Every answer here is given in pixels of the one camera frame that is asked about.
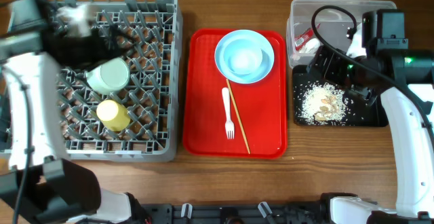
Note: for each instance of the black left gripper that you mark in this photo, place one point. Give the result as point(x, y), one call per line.
point(96, 57)

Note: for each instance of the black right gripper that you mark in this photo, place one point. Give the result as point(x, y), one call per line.
point(331, 72)

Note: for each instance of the white paper napkin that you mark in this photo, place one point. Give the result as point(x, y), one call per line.
point(310, 47)

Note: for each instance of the green saucer bowl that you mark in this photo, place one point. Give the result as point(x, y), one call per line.
point(111, 76)

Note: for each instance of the red snack wrapper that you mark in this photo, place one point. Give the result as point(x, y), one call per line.
point(303, 38)

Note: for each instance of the rice and food scraps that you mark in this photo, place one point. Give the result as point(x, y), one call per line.
point(321, 104)

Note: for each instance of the yellow plastic cup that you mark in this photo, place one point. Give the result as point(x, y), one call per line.
point(113, 115)

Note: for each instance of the large light blue plate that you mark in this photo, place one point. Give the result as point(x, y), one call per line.
point(268, 56)

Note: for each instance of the small light blue bowl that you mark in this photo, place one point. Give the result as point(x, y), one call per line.
point(242, 56)

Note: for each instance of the wooden chopstick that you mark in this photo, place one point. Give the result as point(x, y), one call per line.
point(238, 116)

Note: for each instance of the white plastic fork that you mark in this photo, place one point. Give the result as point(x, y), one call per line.
point(229, 125)

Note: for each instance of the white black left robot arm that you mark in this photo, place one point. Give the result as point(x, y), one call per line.
point(43, 185)

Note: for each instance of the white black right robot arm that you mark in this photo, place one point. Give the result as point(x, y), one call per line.
point(403, 80)

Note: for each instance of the black waste tray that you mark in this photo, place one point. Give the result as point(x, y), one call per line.
point(359, 115)

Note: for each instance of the clear plastic waste bin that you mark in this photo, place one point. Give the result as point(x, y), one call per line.
point(333, 24)

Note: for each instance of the grey dishwasher rack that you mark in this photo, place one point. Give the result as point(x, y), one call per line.
point(153, 40)

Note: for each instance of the red plastic serving tray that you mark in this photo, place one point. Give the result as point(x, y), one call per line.
point(262, 105)

